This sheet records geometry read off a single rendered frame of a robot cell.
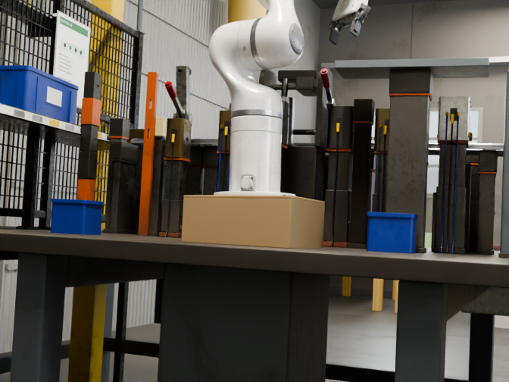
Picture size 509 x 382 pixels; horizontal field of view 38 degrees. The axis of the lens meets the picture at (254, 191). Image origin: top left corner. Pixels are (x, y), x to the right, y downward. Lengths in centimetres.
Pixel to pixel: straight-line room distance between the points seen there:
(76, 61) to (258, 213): 136
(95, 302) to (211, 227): 145
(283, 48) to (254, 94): 12
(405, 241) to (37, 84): 113
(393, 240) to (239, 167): 39
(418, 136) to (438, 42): 745
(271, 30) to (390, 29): 776
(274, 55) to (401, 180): 44
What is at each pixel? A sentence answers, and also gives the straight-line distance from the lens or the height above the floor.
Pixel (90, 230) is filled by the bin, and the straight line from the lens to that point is 201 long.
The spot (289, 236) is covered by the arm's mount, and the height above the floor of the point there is 72.
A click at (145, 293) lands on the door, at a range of 551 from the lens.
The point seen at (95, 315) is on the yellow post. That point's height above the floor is 36.
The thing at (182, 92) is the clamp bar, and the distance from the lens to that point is 226.
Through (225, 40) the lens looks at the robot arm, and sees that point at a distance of 176.
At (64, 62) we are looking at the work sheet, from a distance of 272.
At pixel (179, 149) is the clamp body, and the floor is 96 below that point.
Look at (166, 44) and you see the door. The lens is 573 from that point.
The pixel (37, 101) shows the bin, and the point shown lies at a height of 107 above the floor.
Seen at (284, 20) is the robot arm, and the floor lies 121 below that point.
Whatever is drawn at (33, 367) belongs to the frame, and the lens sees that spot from 174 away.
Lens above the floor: 74
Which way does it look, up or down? 3 degrees up
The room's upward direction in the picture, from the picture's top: 3 degrees clockwise
